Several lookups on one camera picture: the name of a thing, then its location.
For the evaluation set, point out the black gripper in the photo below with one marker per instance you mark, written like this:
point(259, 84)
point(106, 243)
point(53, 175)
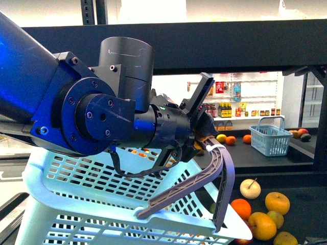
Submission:
point(172, 128)

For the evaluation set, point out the grey basket handle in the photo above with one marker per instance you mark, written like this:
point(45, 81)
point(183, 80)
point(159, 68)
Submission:
point(221, 165)

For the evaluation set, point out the light blue shopping basket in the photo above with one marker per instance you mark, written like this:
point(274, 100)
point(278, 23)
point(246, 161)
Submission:
point(84, 201)

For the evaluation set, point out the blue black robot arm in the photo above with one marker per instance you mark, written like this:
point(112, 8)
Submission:
point(56, 102)

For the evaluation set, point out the far yellow lemon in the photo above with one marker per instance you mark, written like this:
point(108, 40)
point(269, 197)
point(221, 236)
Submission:
point(221, 138)

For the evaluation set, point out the black upper shelf board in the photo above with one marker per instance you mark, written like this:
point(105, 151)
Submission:
point(191, 48)

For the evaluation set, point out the black fruit shelf tray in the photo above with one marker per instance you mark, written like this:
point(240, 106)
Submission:
point(290, 206)

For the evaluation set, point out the soy sauce bottles row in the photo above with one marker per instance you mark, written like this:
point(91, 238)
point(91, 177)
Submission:
point(222, 110)

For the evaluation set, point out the far orange by basket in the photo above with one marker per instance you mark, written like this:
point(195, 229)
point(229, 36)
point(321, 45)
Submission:
point(247, 139)

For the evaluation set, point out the green lime rear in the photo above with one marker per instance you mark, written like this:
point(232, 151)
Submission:
point(212, 208)

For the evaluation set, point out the white pear with stem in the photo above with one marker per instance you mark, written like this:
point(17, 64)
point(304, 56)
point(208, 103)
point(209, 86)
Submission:
point(250, 189)

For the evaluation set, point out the small blue basket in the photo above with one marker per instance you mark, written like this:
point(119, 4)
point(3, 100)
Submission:
point(270, 140)

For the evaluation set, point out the small orange tangerine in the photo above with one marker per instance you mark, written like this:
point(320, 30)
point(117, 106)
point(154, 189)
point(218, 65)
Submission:
point(242, 207)

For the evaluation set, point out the yellow orange apple rear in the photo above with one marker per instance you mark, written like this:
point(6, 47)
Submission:
point(278, 202)

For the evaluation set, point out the yellow orange apple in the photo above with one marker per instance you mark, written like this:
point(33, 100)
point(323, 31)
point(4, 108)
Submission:
point(278, 202)
point(264, 228)

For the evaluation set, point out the yellow orange apple front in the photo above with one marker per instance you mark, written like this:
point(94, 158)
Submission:
point(264, 228)

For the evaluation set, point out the olive kiwi rear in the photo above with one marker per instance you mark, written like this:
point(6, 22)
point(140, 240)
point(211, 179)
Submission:
point(277, 218)

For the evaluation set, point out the olive kiwi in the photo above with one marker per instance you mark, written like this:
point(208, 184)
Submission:
point(277, 218)
point(285, 238)

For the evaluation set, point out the olive kiwi front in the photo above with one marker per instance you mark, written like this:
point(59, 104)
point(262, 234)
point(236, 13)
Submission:
point(285, 238)

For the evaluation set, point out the black shelf post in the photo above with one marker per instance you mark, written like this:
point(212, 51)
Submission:
point(94, 12)

